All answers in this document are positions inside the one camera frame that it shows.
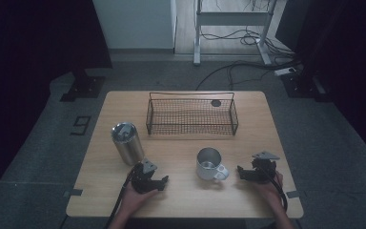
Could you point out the stainless steel tumbler with lid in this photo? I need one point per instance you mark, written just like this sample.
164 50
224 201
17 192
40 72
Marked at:
127 144

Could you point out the grey tape strip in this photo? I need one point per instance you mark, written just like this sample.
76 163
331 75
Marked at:
73 192
293 194

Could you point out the white cabinet panel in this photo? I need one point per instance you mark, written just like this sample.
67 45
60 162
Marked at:
135 24

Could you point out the black stand base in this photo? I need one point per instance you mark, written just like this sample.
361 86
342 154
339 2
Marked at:
84 87
303 86

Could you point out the person's left hand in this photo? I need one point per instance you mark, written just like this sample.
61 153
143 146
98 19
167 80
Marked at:
135 198

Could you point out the dark curtain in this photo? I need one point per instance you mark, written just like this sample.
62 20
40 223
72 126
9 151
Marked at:
346 47
28 47

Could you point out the white mug with steel interior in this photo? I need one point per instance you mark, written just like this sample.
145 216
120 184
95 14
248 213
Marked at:
209 165

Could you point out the person's right hand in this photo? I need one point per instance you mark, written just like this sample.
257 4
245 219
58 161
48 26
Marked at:
268 189

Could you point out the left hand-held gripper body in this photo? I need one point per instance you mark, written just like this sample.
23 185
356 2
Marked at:
143 179

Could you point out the black round table grommet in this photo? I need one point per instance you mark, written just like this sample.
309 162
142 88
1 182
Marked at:
216 102

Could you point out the white power strip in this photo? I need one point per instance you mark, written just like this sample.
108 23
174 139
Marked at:
285 71

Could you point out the white desk frame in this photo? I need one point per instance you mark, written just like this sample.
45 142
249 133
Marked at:
232 18

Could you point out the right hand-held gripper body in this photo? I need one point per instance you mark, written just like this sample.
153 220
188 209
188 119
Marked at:
263 168

